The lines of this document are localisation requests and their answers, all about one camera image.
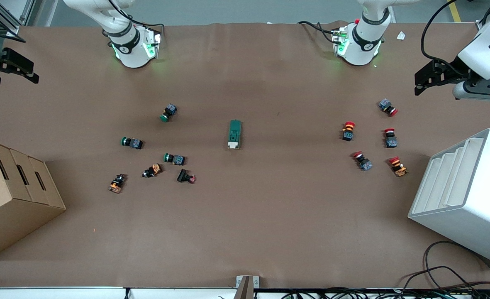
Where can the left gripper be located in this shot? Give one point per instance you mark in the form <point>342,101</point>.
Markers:
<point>453,71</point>

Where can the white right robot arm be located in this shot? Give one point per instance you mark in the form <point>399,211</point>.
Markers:
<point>130,50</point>

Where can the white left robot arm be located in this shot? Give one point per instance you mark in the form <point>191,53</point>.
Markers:
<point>363,41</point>

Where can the white paper scrap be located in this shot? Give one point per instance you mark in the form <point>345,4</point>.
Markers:
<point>401,35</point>

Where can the red mushroom emergency button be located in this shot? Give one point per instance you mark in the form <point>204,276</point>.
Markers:
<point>348,131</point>
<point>398,166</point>
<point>390,138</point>
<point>388,107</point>
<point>362,160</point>

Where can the yellow floor tape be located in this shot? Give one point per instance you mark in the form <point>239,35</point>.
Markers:
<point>454,10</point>

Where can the brown cardboard box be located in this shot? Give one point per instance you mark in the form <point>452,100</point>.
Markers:
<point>16,207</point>

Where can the white plastic bin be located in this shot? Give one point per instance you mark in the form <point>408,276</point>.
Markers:
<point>473,207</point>

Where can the black square push button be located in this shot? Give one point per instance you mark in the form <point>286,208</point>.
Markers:
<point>185,176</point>

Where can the brown paper table mat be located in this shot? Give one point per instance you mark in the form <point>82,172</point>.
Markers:
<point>269,228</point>

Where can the green push button switch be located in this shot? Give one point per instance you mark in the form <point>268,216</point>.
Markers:
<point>132,143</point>
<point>174,158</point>
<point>169,112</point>

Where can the black orange selector switch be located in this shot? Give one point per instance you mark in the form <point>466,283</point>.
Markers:
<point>117,183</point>
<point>152,170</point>

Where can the white table edge rail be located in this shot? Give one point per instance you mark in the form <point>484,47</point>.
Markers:
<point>62,293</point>

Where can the grey metal bracket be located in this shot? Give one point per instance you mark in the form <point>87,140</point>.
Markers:
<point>247,284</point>

